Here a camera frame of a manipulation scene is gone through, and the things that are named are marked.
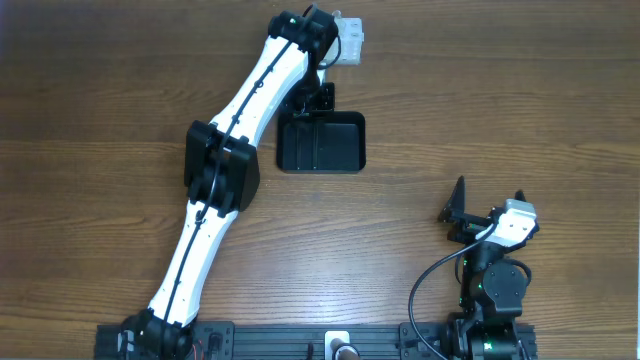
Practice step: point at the mounting rail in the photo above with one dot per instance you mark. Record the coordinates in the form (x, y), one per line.
(280, 342)

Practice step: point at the clear test tube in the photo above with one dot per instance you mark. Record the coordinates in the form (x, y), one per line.
(315, 147)
(337, 14)
(297, 147)

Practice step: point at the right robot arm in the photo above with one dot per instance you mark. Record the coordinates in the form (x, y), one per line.
(500, 287)

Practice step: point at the white test tube rack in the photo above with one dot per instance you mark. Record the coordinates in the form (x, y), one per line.
(350, 47)

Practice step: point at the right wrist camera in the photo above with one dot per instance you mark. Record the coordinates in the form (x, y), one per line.
(510, 225)

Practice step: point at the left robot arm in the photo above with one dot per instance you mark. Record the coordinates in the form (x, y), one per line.
(280, 75)

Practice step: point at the black tray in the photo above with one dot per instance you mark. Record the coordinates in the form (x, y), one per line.
(340, 145)

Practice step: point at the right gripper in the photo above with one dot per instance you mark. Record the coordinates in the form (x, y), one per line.
(465, 227)

